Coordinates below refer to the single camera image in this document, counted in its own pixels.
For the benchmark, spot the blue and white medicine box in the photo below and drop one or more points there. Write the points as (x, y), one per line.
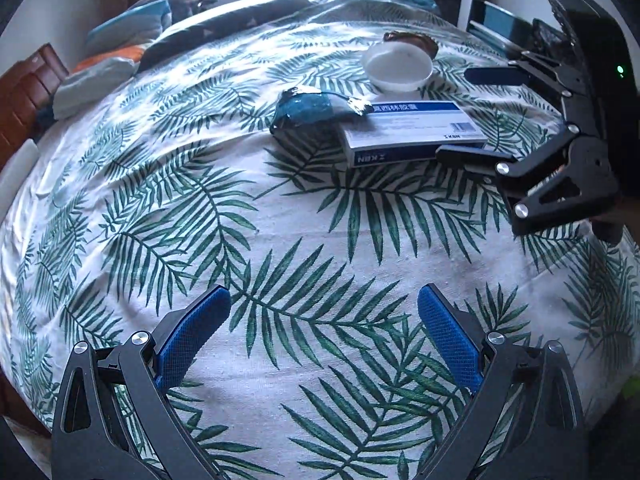
(410, 130)

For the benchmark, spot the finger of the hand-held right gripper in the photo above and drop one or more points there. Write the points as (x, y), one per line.
(492, 76)
(565, 180)

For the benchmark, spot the green bag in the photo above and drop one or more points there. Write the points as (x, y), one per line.
(631, 387)

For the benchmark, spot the black cabinet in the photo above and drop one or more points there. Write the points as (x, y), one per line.
(450, 2)

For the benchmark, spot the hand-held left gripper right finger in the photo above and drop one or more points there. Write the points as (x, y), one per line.
(447, 330)

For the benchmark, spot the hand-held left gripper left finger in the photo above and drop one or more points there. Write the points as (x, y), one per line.
(195, 330)

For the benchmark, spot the white pillow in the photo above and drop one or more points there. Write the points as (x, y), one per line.
(17, 175)

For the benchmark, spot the blue striped folded blanket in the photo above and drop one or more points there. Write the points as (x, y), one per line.
(135, 22)

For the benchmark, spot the wooden headboard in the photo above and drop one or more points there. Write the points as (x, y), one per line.
(30, 90)

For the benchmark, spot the navy triangle print pillow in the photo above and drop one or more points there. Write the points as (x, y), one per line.
(235, 20)

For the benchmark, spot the dark blue foil wrapper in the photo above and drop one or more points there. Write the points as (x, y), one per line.
(305, 110)

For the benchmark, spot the white plastic bowl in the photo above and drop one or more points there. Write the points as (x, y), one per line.
(397, 65)

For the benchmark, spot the leaf print bedspread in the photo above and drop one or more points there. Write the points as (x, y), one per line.
(250, 220)

